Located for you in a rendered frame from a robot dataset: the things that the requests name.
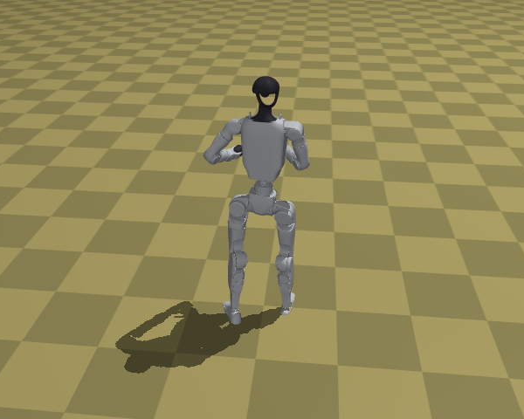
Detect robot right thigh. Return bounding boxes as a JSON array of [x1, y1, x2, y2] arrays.
[[273, 199, 296, 272]]

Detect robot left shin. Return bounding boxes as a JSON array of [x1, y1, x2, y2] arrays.
[[228, 253, 245, 313]]

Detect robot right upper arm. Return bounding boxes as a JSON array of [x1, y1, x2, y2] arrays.
[[284, 120, 310, 170]]

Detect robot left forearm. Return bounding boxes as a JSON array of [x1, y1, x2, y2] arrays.
[[205, 146, 242, 162]]

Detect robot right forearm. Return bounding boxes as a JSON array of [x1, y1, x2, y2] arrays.
[[286, 145, 309, 164]]

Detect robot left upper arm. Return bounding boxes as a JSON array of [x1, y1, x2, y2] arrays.
[[203, 119, 244, 165]]

